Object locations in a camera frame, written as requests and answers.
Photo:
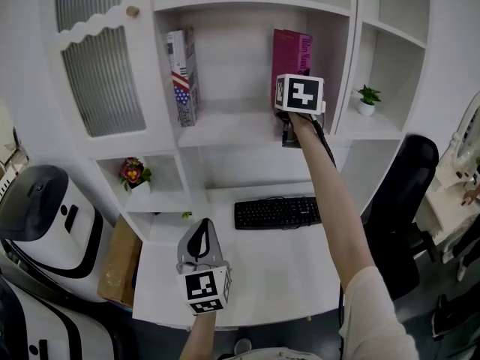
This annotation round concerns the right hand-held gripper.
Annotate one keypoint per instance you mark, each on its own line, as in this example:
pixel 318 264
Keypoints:
pixel 300 94

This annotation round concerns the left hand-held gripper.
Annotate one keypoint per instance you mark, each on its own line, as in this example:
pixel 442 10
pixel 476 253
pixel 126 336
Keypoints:
pixel 204 287

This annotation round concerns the magenta book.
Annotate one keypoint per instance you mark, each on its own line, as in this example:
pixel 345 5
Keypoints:
pixel 288 51

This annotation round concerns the person's right forearm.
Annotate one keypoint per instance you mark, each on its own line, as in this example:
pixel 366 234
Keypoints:
pixel 330 208

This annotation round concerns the person's left forearm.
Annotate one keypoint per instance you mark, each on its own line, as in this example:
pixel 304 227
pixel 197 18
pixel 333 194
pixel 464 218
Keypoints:
pixel 200 336

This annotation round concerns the striped flag print book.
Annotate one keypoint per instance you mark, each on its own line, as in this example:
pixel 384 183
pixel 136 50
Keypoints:
pixel 183 77

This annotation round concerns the tiny green plant sprig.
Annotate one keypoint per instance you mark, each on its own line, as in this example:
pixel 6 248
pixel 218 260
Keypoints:
pixel 186 214

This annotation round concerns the green potted plant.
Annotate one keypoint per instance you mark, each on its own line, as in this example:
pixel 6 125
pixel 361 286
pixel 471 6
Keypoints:
pixel 368 99

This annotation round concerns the brown cardboard box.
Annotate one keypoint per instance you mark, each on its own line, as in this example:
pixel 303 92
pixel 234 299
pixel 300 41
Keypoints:
pixel 120 264

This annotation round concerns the black keyboard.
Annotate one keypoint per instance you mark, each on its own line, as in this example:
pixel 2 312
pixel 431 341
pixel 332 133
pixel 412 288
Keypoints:
pixel 275 213

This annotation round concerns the pink potted flowers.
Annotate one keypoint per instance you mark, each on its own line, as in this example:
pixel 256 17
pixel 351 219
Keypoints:
pixel 133 174

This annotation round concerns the white machine with grey top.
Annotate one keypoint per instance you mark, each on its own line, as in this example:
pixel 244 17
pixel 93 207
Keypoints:
pixel 45 231

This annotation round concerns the black office chair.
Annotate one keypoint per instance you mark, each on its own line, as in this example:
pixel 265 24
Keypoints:
pixel 405 216

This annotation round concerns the white and black machine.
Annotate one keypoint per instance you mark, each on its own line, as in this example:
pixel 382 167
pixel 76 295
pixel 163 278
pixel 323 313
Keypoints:
pixel 56 332

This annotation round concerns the white oval vanity mirror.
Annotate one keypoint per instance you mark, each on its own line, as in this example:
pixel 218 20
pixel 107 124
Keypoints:
pixel 467 133

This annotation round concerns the white vanity table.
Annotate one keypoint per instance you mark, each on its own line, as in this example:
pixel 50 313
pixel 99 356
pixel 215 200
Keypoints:
pixel 446 197

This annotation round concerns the brass cabinet door knob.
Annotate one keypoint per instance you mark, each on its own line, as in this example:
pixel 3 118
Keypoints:
pixel 132 11

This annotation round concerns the person's cream shirt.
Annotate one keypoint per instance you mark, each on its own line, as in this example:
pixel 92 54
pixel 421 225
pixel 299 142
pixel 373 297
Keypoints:
pixel 375 313

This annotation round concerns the white cabinet door with knob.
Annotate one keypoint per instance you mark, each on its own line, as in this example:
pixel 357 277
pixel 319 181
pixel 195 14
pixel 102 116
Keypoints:
pixel 101 81

